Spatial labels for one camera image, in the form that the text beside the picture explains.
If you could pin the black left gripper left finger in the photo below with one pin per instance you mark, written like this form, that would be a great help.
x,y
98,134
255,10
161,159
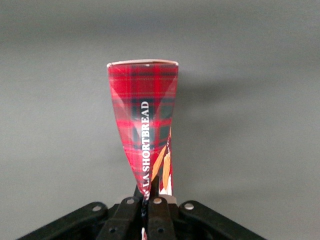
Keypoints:
x,y
120,220

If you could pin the red tartan cookie box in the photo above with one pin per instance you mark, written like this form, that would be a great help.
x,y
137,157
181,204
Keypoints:
x,y
125,87

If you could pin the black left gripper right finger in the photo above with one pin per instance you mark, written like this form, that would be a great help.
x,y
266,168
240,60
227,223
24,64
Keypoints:
x,y
160,220

